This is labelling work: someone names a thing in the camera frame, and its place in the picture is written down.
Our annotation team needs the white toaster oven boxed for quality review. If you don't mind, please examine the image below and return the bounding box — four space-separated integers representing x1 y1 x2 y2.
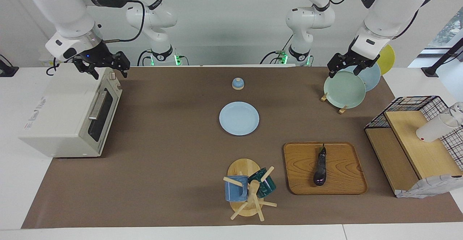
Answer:
19 66 123 158

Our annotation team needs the dark purple eggplant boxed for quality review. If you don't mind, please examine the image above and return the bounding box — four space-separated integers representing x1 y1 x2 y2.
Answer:
313 143 327 186

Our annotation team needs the small light blue plate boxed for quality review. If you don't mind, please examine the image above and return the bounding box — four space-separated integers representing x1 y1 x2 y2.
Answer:
219 101 260 136

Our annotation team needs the large light blue plate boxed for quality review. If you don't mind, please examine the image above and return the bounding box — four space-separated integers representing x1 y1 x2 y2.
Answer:
340 62 381 92

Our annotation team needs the pale green plate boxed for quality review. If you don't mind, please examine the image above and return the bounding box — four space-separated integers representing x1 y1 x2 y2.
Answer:
323 71 366 109

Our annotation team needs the yellow plate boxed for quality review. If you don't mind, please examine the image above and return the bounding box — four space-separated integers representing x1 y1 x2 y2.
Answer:
378 45 395 76

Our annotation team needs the wooden plate rack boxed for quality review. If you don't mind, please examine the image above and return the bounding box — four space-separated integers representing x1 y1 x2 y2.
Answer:
320 93 348 114

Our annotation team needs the black clamp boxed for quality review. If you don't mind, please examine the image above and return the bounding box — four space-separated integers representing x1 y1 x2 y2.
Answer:
0 54 19 77

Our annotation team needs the white cup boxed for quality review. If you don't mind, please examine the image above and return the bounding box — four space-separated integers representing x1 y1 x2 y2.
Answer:
416 113 462 143

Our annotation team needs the wooden serving tray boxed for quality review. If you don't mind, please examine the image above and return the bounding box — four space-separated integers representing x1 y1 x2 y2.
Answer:
283 142 368 195

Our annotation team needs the brown table mat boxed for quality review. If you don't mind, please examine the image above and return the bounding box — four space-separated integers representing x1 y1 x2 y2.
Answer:
21 66 463 229

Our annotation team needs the window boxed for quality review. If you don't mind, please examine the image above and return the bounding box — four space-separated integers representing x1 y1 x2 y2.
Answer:
429 7 463 49

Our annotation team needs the wooden shelf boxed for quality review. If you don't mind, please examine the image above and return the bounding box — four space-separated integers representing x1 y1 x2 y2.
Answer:
365 110 463 197

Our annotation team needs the clear glass cup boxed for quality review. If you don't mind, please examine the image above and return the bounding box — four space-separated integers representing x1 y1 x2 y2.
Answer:
450 102 463 122

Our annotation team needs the wooden mug tree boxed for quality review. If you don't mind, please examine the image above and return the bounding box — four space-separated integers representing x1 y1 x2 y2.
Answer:
223 159 277 222

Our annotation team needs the dark green mug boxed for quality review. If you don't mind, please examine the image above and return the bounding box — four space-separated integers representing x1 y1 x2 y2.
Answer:
248 168 276 198

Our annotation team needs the grey patterned cloth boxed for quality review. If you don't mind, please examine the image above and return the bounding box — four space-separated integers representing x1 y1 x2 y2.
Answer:
396 174 463 199

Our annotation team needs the blue mug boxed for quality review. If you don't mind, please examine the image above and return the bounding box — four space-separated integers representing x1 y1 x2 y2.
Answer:
224 176 249 202

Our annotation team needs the black base cable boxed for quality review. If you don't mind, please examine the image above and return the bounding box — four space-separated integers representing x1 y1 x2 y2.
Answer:
260 34 294 66
137 49 153 67

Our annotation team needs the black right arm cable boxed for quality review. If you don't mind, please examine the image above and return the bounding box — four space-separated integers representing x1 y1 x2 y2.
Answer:
103 0 146 43

